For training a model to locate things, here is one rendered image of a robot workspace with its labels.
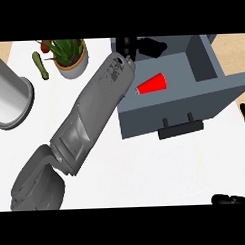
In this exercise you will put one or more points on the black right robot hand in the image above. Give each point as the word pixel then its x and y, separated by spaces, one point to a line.
pixel 230 200

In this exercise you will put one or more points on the grey cabinet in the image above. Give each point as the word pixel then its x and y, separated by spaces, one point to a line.
pixel 178 41

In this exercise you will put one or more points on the red can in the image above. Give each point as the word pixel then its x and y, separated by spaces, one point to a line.
pixel 153 84

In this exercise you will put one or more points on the green plant in pale pot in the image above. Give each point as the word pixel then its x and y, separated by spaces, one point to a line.
pixel 70 63

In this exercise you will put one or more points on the green cucumber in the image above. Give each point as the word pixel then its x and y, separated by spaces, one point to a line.
pixel 40 65

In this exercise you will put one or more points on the grey cylindrical appliance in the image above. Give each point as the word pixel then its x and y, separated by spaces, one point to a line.
pixel 8 95

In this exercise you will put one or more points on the grey drawer front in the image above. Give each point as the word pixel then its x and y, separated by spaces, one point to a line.
pixel 180 107

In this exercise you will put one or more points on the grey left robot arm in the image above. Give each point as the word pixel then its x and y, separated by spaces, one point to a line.
pixel 94 105

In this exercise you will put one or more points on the red pepper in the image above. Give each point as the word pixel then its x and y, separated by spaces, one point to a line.
pixel 45 46

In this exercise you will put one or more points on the grey open drawer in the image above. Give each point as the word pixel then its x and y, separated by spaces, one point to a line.
pixel 174 72

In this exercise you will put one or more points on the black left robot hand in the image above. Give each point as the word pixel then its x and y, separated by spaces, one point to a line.
pixel 152 46

